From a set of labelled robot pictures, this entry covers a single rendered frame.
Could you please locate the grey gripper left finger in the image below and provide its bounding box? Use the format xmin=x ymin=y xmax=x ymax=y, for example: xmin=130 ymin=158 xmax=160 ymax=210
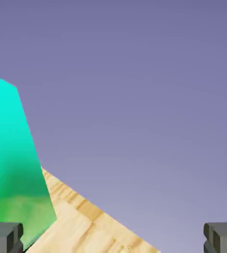
xmin=0 ymin=222 xmax=24 ymax=253

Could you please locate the large turquoise box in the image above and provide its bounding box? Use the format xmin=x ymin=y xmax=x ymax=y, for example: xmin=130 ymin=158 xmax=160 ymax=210
xmin=0 ymin=71 xmax=58 ymax=253

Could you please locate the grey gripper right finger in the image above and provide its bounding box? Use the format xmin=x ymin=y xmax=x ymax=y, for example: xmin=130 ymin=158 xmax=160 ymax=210
xmin=203 ymin=221 xmax=227 ymax=253

